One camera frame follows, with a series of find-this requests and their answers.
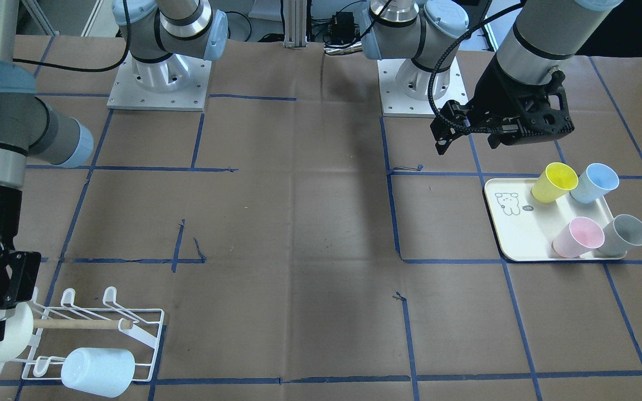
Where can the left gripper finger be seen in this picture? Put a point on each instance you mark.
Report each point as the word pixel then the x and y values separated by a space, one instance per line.
pixel 451 124

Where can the yellow cup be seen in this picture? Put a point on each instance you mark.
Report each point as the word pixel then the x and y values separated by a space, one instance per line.
pixel 556 180

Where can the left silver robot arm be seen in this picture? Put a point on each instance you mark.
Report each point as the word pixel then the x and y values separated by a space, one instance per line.
pixel 544 36

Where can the aluminium frame post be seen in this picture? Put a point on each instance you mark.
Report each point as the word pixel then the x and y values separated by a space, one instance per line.
pixel 295 22

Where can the white wire cup rack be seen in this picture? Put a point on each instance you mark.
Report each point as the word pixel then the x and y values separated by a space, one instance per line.
pixel 63 327

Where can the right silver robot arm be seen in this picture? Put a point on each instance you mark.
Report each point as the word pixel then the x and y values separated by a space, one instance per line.
pixel 159 35

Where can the light blue cup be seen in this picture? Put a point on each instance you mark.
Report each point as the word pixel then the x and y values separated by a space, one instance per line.
pixel 596 181
pixel 106 372

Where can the cream plastic tray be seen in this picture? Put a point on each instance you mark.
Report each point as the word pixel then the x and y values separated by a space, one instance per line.
pixel 525 228

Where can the pink cup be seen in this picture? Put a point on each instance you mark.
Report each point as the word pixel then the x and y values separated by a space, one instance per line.
pixel 581 235

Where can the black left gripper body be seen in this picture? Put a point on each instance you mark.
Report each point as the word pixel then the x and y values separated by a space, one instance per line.
pixel 504 96

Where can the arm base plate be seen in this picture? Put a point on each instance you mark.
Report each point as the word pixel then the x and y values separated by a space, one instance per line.
pixel 178 83
pixel 404 88

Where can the grey cup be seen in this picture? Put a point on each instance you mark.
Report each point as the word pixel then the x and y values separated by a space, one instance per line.
pixel 621 235

